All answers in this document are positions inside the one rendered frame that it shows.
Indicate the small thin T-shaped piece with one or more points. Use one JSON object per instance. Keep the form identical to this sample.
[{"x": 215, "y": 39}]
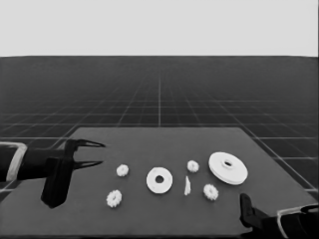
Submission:
[{"x": 187, "y": 187}]

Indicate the white round carrier with pins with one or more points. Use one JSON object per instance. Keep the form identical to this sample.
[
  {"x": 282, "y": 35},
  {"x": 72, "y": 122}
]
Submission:
[{"x": 150, "y": 180}]

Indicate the large thick white disc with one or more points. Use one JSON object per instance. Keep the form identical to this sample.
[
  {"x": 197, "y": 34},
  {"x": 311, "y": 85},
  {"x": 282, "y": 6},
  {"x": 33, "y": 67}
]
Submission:
[{"x": 238, "y": 172}]

